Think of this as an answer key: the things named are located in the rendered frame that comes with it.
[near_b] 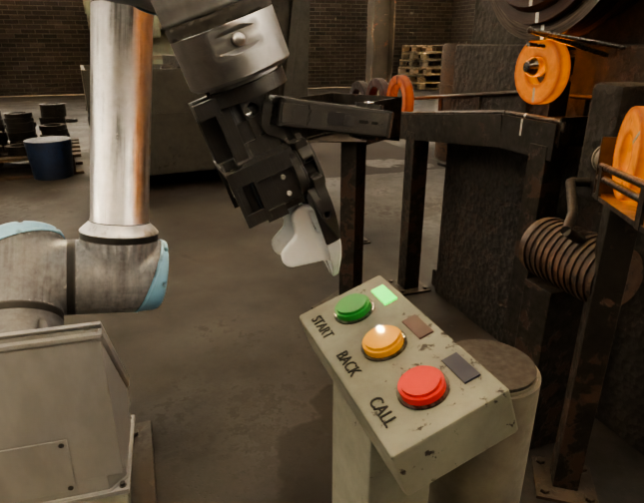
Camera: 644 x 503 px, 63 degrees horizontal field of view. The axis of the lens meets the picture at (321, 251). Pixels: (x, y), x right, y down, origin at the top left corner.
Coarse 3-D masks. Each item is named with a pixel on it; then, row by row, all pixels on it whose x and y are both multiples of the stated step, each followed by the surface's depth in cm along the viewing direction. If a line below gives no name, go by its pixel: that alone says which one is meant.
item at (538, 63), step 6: (528, 60) 124; (534, 60) 123; (540, 60) 123; (528, 66) 123; (534, 66) 123; (540, 66) 123; (528, 72) 124; (534, 72) 124; (540, 72) 124; (570, 72) 127
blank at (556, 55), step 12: (528, 48) 127; (552, 48) 120; (564, 48) 119; (552, 60) 120; (564, 60) 118; (516, 72) 131; (552, 72) 120; (564, 72) 119; (516, 84) 132; (528, 84) 128; (540, 84) 124; (552, 84) 121; (564, 84) 121; (528, 96) 129; (540, 96) 125; (552, 96) 123
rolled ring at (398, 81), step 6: (396, 78) 191; (402, 78) 188; (408, 78) 188; (390, 84) 197; (396, 84) 192; (402, 84) 187; (408, 84) 186; (390, 90) 197; (396, 90) 198; (402, 90) 187; (408, 90) 186; (396, 96) 200; (402, 96) 188; (408, 96) 186; (402, 102) 188; (408, 102) 186; (402, 108) 189; (408, 108) 187
